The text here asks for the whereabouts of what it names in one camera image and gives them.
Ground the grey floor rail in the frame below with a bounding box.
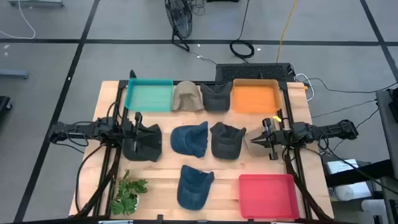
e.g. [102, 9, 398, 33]
[0, 68, 29, 80]
[7, 0, 65, 7]

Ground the green potted plant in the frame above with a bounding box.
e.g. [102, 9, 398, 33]
[109, 169, 149, 217]

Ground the white roll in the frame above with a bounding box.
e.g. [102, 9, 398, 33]
[360, 198, 386, 216]
[334, 182, 373, 202]

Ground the black shelf beam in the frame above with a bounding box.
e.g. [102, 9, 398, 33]
[325, 158, 398, 187]

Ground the black coiled cable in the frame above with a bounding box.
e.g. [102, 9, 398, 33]
[229, 0, 256, 59]

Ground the yellow cable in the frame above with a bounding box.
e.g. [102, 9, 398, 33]
[275, 0, 299, 63]

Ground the black arm base cable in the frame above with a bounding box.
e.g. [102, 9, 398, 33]
[74, 142, 108, 215]

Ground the black perforated computer case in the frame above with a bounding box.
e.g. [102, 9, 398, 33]
[215, 62, 295, 83]

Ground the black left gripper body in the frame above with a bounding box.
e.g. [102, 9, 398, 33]
[123, 111, 144, 154]

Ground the dark grey cap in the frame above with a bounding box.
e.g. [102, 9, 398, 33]
[200, 82, 234, 112]
[121, 123, 163, 162]
[210, 121, 248, 161]

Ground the teal plastic tray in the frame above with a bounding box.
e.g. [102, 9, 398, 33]
[124, 77, 174, 113]

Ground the black floor object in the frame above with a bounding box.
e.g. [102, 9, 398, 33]
[0, 95, 13, 119]

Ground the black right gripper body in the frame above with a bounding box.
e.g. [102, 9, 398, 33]
[262, 117, 292, 161]

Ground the beige cap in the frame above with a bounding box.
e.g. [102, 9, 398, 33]
[172, 80, 205, 112]
[244, 125, 282, 159]

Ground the thin black floor cable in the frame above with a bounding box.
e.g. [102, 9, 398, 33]
[310, 99, 377, 119]
[306, 77, 398, 94]

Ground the orange plastic tray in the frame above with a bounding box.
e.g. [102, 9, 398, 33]
[231, 78, 282, 114]

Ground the black floor fan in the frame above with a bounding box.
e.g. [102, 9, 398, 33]
[164, 0, 193, 53]

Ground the white looped cable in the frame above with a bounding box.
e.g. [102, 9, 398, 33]
[294, 73, 315, 102]

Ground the red plastic tray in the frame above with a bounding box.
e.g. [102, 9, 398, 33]
[238, 174, 301, 220]

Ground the white box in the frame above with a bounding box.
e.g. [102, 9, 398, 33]
[325, 158, 360, 175]

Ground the blue denim cap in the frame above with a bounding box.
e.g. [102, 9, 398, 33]
[170, 121, 209, 159]
[176, 164, 215, 211]

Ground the white floor cable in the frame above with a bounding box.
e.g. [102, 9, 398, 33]
[0, 0, 37, 40]

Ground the grey cabinet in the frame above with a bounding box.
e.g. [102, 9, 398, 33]
[375, 88, 398, 224]

